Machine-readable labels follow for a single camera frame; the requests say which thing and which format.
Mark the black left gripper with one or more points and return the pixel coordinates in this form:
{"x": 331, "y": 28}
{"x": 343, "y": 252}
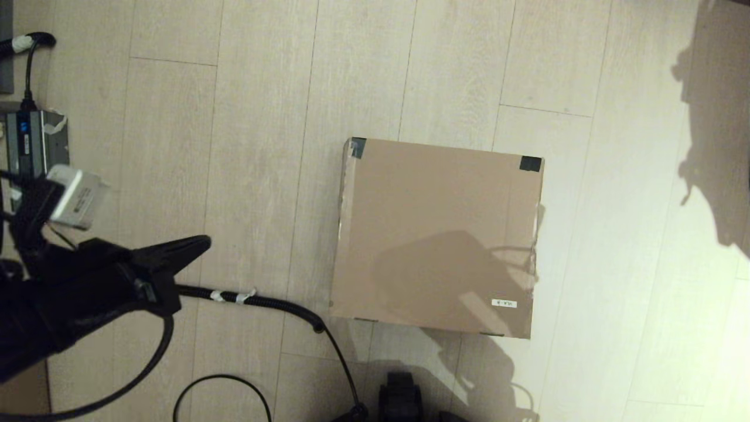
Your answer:
{"x": 76, "y": 293}

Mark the brown cardboard shoe box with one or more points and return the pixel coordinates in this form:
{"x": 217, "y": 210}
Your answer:
{"x": 433, "y": 234}

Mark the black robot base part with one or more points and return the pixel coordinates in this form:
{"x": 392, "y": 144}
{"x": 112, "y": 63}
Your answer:
{"x": 400, "y": 398}

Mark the white tape wrap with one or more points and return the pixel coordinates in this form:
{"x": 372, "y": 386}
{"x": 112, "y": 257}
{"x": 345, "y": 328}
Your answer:
{"x": 218, "y": 295}

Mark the grey power supply unit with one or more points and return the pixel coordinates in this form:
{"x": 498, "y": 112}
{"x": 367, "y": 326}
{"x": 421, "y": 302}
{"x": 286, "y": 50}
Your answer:
{"x": 35, "y": 143}

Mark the plain brown cardboard carton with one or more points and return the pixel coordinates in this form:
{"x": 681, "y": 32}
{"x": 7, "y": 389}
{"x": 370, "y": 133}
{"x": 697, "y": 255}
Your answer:
{"x": 26, "y": 392}

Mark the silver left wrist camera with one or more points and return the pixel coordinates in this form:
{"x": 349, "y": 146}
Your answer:
{"x": 76, "y": 196}

